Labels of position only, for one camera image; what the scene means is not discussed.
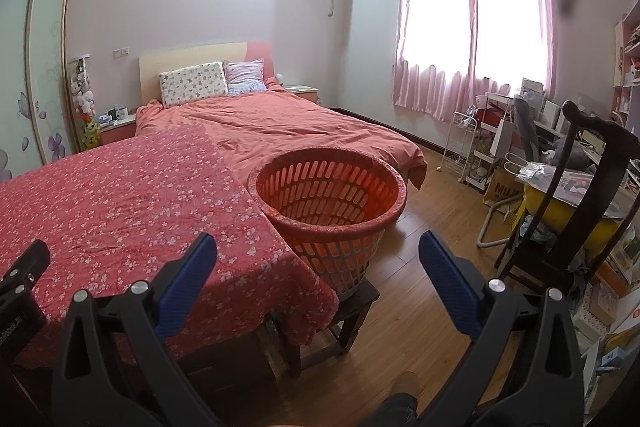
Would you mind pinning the person's leg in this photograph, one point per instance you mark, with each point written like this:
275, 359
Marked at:
397, 407

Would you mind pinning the bed with red duvet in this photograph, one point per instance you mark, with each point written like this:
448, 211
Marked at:
300, 127

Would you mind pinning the red floral tablecloth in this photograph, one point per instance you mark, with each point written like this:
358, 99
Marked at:
125, 217

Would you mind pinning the yellow green toy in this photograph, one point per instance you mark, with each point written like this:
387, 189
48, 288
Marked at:
90, 136

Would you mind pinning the white tube frame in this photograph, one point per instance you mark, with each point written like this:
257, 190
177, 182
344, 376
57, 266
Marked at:
482, 237

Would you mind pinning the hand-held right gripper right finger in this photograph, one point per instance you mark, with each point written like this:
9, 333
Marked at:
450, 282

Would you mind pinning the pile of boxes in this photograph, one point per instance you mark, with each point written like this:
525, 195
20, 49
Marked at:
610, 317

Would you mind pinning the wall switch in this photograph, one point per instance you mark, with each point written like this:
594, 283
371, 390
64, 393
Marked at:
121, 52

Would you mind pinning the white mug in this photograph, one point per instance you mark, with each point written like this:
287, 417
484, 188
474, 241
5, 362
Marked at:
120, 113

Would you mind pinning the pink nightstand with mug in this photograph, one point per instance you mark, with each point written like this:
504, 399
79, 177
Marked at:
117, 132

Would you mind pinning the wardrobe with flower doors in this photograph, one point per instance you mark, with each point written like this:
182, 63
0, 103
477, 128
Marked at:
42, 57

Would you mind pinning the dark wooden chair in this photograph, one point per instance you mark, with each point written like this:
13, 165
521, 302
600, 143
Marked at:
607, 147

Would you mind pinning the white paper bag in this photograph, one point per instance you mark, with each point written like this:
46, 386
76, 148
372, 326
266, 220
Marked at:
501, 137

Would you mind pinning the white desk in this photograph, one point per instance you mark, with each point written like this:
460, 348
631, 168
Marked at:
547, 132

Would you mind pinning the clear plastic bag with papers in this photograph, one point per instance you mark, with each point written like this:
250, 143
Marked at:
540, 172

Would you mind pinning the dark wooden stool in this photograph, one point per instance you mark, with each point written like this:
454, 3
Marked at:
357, 307

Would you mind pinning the grey plush cloth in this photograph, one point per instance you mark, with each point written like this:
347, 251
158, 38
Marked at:
575, 159

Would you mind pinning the pink striped pillow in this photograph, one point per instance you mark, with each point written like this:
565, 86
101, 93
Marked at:
245, 74

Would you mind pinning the white floral pillow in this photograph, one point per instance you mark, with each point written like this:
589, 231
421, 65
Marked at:
192, 83

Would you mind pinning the brown paper bag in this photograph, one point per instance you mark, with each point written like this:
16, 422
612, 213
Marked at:
500, 189

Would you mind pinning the hanging plush toy holder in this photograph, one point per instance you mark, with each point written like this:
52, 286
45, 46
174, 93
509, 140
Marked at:
81, 87

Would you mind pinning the white trolley cart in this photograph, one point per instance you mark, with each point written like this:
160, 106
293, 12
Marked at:
462, 152

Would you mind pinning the pink and white bookshelf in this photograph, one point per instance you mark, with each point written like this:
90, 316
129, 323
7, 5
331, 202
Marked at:
629, 57

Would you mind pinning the yellow plastic basin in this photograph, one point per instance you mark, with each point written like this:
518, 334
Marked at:
555, 217

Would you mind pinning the orange plastic basket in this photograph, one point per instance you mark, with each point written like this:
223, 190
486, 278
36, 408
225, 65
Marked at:
345, 252

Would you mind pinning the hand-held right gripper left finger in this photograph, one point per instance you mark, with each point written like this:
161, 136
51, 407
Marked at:
185, 287

